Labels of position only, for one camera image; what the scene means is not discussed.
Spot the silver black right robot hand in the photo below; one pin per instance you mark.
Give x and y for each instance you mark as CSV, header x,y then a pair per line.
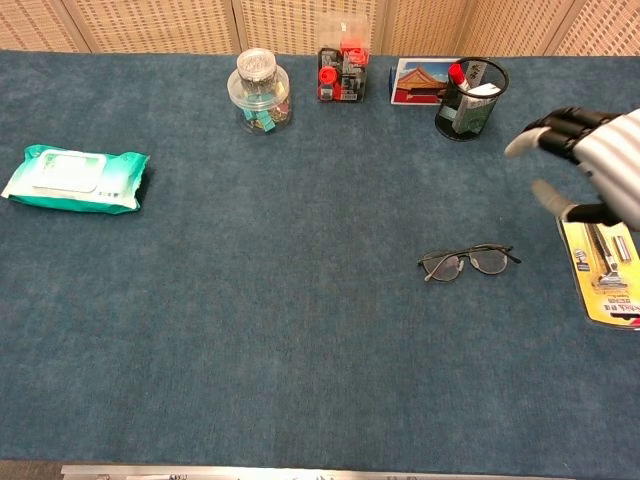
x,y
615,160

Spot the black wire-frame eyeglasses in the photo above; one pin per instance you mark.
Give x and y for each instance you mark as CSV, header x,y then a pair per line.
x,y
487,262

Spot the black mesh pen holder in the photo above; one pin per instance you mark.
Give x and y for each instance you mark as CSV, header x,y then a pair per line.
x,y
492,107

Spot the yellow razor blister pack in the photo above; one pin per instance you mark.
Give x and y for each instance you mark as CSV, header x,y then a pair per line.
x,y
600,300

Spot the green white carton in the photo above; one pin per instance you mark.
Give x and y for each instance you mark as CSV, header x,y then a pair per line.
x,y
470,110

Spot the grey tube with black lettering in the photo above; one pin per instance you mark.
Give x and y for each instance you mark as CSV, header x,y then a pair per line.
x,y
474,74

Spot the red capped marker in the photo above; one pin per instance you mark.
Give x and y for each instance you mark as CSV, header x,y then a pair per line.
x,y
456,72

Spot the postcard with red building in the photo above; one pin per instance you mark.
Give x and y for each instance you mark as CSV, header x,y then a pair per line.
x,y
415,82

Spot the red black stamp blister pack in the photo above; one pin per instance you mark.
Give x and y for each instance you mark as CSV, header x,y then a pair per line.
x,y
345,82

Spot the clear plastic box red insert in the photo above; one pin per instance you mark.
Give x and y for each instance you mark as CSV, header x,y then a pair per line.
x,y
345,30

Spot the clear jar of binder clips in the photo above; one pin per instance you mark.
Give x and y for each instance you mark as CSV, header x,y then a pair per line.
x,y
260,112

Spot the small clear jar of pins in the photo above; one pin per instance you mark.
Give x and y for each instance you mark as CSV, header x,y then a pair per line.
x,y
256,65

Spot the blue felt table cloth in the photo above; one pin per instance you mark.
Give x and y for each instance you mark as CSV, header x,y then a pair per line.
x,y
250,300

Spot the rattan folding screen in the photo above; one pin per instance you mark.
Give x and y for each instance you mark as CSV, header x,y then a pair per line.
x,y
150,25

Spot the green white wet wipes pack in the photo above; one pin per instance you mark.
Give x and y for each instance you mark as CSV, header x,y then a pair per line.
x,y
70,175

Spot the metal rail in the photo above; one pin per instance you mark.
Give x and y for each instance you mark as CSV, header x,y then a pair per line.
x,y
300,472

